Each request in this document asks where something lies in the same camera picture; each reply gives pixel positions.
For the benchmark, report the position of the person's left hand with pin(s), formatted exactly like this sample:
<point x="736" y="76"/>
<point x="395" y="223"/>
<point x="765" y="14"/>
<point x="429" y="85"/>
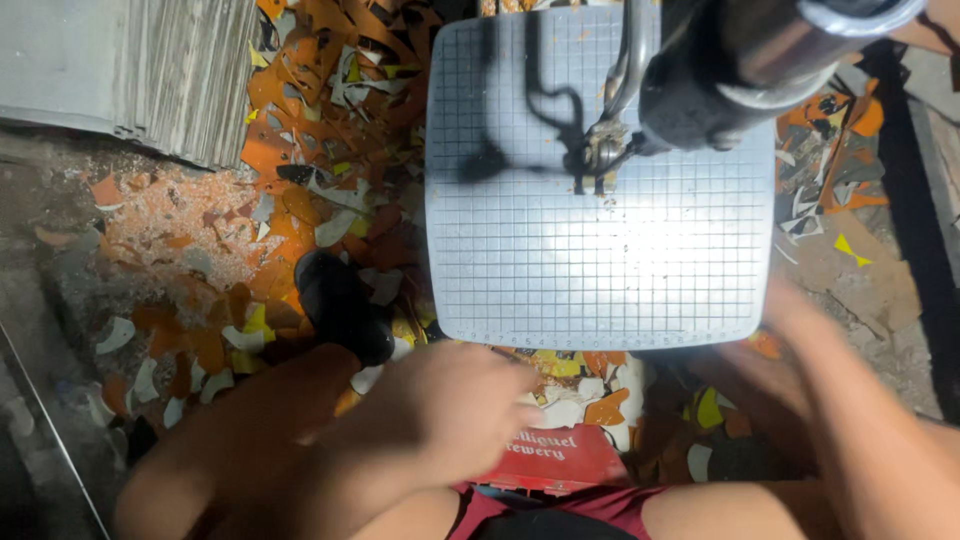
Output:
<point x="427" y="420"/>

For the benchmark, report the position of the person's right hand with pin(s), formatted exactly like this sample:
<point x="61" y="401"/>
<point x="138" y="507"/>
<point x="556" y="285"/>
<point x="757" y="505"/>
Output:
<point x="787" y="360"/>

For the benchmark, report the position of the person's left fingers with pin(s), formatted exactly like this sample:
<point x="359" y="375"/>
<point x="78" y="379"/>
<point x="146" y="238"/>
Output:
<point x="517" y="409"/>

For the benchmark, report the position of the person's right fingers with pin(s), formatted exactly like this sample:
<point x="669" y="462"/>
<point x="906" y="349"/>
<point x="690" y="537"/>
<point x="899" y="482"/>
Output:
<point x="757" y="349"/>

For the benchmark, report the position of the red plastic crate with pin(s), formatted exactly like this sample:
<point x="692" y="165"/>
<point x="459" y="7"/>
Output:
<point x="555" y="457"/>

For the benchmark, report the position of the maroon shorts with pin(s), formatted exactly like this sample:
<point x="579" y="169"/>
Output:
<point x="555" y="517"/>

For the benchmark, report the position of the brown cardboard piece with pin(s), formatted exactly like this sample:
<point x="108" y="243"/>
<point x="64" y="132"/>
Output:
<point x="870" y="292"/>

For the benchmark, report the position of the yellow scrap piece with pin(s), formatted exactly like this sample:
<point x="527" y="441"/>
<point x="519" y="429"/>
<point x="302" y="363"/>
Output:
<point x="847" y="249"/>

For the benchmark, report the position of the grey gridded machine table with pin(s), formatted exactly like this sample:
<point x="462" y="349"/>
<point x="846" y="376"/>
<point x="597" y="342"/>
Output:
<point x="525" y="247"/>

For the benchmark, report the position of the person's right leg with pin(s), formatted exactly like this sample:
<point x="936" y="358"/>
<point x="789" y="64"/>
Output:
<point x="727" y="514"/>

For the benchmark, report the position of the person's leg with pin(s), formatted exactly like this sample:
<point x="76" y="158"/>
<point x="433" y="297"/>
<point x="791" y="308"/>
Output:
<point x="727" y="514"/>
<point x="225" y="457"/>

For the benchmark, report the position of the black sandal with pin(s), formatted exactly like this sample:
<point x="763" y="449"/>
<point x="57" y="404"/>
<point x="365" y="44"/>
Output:
<point x="341" y="311"/>

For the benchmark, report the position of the heap of orange white scraps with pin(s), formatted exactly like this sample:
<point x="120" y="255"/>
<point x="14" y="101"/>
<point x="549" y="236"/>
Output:
<point x="315" y="172"/>
<point x="832" y="157"/>

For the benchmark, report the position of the black chrome machine head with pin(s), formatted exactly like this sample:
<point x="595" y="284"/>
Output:
<point x="720" y="82"/>

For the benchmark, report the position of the person's left leg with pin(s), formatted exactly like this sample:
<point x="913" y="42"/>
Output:
<point x="225" y="457"/>

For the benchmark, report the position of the stack of grey sheets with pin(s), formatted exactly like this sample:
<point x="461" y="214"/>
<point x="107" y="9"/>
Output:
<point x="150" y="67"/>

